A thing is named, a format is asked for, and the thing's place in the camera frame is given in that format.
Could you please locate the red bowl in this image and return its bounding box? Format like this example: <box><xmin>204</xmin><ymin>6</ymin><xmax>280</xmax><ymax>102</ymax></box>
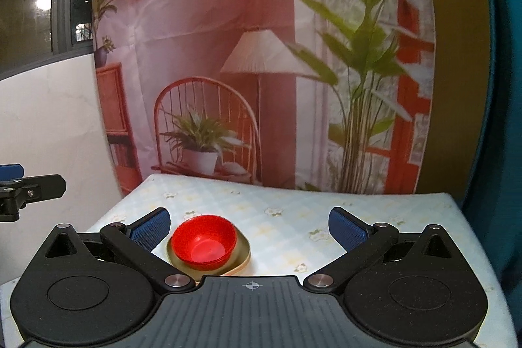
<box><xmin>171</xmin><ymin>214</ymin><xmax>238</xmax><ymax>272</ymax></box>

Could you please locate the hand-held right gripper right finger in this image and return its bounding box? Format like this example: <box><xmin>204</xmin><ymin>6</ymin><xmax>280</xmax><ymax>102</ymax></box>
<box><xmin>302</xmin><ymin>206</ymin><xmax>456</xmax><ymax>294</ymax></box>

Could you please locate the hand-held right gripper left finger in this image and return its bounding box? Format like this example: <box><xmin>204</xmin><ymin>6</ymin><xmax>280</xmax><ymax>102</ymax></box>
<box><xmin>42</xmin><ymin>207</ymin><xmax>196</xmax><ymax>294</ymax></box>

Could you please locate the teal curtain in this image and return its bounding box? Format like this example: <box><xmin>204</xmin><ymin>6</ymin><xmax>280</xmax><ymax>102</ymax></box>
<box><xmin>461</xmin><ymin>0</ymin><xmax>522</xmax><ymax>294</ymax></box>

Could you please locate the pale green plate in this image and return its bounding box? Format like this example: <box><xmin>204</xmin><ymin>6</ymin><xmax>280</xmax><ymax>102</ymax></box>
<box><xmin>165</xmin><ymin>228</ymin><xmax>252</xmax><ymax>278</ymax></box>

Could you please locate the floral checked tablecloth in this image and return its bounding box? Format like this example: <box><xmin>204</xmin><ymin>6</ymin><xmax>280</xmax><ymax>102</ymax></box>
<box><xmin>0</xmin><ymin>174</ymin><xmax>511</xmax><ymax>348</ymax></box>

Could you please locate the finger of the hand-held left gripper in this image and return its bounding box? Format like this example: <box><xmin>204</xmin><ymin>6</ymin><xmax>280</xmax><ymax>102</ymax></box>
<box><xmin>0</xmin><ymin>164</ymin><xmax>24</xmax><ymax>181</ymax></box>
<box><xmin>0</xmin><ymin>174</ymin><xmax>67</xmax><ymax>223</ymax></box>

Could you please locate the printed room backdrop cloth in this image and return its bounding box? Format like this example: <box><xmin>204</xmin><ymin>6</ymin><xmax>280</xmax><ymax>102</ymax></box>
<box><xmin>92</xmin><ymin>0</ymin><xmax>438</xmax><ymax>199</ymax></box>

